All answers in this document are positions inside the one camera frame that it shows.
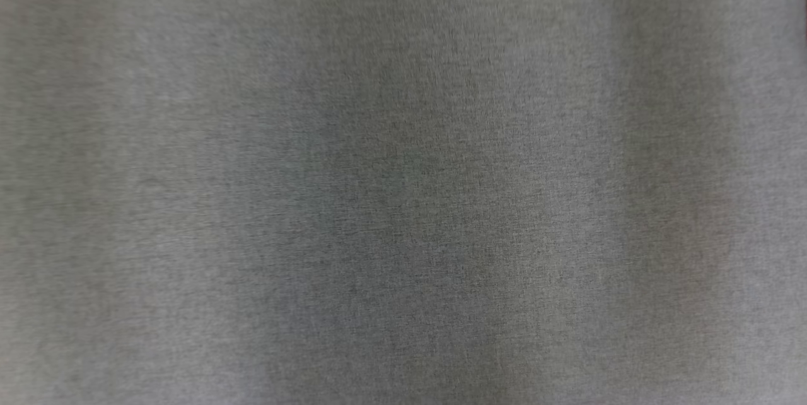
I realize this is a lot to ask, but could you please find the grey fabric sofa seat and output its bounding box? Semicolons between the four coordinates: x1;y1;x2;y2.
0;0;807;405

